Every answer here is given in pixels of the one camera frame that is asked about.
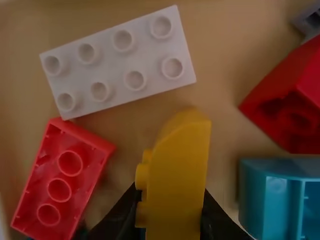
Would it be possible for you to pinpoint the yellow toy brick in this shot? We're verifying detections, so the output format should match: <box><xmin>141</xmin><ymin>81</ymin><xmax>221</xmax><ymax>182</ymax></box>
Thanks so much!
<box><xmin>134</xmin><ymin>106</ymin><xmax>213</xmax><ymax>240</ymax></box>

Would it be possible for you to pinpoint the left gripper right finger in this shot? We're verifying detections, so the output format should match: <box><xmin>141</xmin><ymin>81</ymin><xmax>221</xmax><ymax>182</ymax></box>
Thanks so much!
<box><xmin>199</xmin><ymin>187</ymin><xmax>253</xmax><ymax>240</ymax></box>

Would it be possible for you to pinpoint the turquoise toy brick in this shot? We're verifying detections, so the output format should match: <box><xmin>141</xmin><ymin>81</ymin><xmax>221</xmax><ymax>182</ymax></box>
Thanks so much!
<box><xmin>236</xmin><ymin>156</ymin><xmax>320</xmax><ymax>240</ymax></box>

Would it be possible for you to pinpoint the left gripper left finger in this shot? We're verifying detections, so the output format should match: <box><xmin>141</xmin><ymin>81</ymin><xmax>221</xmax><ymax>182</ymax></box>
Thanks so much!
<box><xmin>88</xmin><ymin>181</ymin><xmax>148</xmax><ymax>240</ymax></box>

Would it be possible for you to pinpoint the tan tray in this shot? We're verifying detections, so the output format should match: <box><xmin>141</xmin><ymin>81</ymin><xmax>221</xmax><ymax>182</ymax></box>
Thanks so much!
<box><xmin>0</xmin><ymin>0</ymin><xmax>320</xmax><ymax>240</ymax></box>

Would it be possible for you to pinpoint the sloped red toy brick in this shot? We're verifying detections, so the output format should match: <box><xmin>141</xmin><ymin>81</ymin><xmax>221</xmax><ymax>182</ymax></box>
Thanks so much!
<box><xmin>237</xmin><ymin>33</ymin><xmax>320</xmax><ymax>155</ymax></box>

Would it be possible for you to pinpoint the white toy brick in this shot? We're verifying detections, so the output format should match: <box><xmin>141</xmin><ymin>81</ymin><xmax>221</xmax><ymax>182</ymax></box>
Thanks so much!
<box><xmin>39</xmin><ymin>4</ymin><xmax>198</xmax><ymax>121</ymax></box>

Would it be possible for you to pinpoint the flat red toy brick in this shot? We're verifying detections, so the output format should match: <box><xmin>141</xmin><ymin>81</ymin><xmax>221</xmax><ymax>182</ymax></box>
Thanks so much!
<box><xmin>9</xmin><ymin>116</ymin><xmax>118</xmax><ymax>240</ymax></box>

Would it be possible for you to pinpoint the grey blue toy brick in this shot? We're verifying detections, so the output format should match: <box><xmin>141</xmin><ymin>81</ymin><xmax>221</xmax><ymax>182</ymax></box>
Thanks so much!
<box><xmin>289</xmin><ymin>3</ymin><xmax>320</xmax><ymax>45</ymax></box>

